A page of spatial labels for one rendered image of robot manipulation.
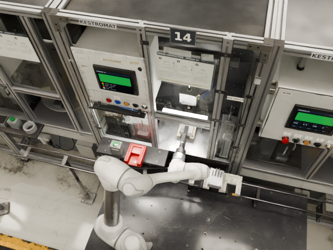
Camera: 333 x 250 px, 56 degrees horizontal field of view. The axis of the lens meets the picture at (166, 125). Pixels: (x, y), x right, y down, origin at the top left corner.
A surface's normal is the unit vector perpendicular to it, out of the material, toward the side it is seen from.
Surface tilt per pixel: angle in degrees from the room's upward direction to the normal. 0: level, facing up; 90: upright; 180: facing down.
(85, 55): 90
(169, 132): 0
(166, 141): 0
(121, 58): 90
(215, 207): 0
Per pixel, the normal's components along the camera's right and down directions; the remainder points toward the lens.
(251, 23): -0.04, -0.57
